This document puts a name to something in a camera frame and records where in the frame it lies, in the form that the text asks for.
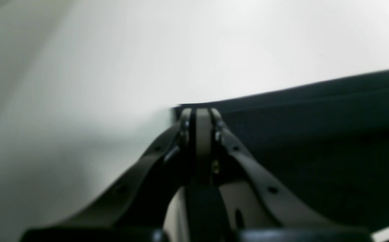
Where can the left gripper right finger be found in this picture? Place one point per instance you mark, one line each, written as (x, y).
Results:
(259, 206)

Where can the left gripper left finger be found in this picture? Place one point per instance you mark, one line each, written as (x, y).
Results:
(134, 207)

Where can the black T-shirt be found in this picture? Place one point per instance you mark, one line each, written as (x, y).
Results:
(328, 142)

